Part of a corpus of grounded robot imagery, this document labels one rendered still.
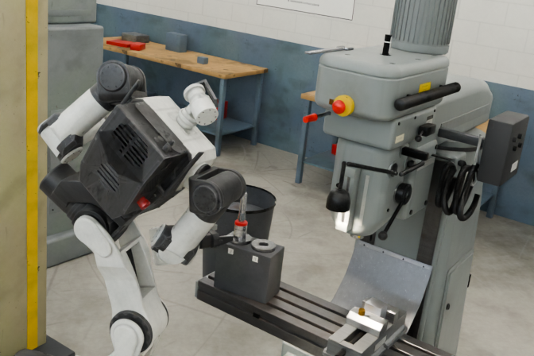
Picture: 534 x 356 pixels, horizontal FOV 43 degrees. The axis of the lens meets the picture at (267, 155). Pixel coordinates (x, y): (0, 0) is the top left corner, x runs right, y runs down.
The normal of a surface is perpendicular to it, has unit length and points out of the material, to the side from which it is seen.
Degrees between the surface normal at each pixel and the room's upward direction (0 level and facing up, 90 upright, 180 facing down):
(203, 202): 90
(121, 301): 90
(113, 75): 75
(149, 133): 34
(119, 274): 114
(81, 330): 0
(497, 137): 90
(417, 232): 90
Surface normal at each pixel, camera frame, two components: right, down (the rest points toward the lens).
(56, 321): 0.11, -0.95
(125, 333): -0.29, 0.25
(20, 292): 0.81, 0.26
